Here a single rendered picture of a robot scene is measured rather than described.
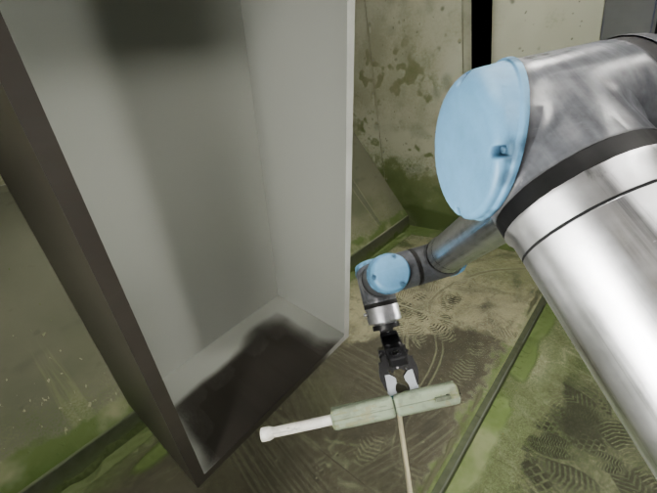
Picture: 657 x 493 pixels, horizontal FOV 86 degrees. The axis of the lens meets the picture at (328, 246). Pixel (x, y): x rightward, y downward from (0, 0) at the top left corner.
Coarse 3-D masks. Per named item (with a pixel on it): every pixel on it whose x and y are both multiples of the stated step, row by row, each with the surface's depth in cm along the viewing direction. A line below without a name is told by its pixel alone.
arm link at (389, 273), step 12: (396, 252) 84; (408, 252) 82; (372, 264) 80; (384, 264) 79; (396, 264) 79; (408, 264) 79; (372, 276) 79; (384, 276) 78; (396, 276) 78; (408, 276) 78; (372, 288) 81; (384, 288) 78; (396, 288) 78; (408, 288) 83
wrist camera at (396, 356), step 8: (384, 336) 89; (392, 336) 89; (384, 344) 86; (392, 344) 86; (400, 344) 85; (384, 352) 86; (392, 352) 83; (400, 352) 82; (392, 360) 81; (400, 360) 81
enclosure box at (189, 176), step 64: (0, 0) 56; (64, 0) 62; (128, 0) 70; (192, 0) 79; (256, 0) 84; (320, 0) 74; (0, 64) 34; (64, 64) 65; (128, 64) 73; (192, 64) 83; (256, 64) 93; (320, 64) 81; (0, 128) 45; (64, 128) 68; (128, 128) 77; (192, 128) 89; (256, 128) 104; (320, 128) 89; (64, 192) 42; (128, 192) 82; (192, 192) 95; (256, 192) 113; (320, 192) 99; (64, 256) 58; (128, 256) 87; (192, 256) 102; (256, 256) 123; (320, 256) 112; (128, 320) 54; (192, 320) 110; (256, 320) 129; (320, 320) 128; (128, 384) 80; (192, 384) 106; (256, 384) 106; (192, 448) 77
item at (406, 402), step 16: (400, 384) 100; (432, 384) 87; (448, 384) 83; (368, 400) 85; (384, 400) 83; (400, 400) 83; (416, 400) 83; (432, 400) 82; (448, 400) 82; (336, 416) 83; (352, 416) 83; (368, 416) 83; (384, 416) 82; (400, 416) 83; (272, 432) 84; (288, 432) 84
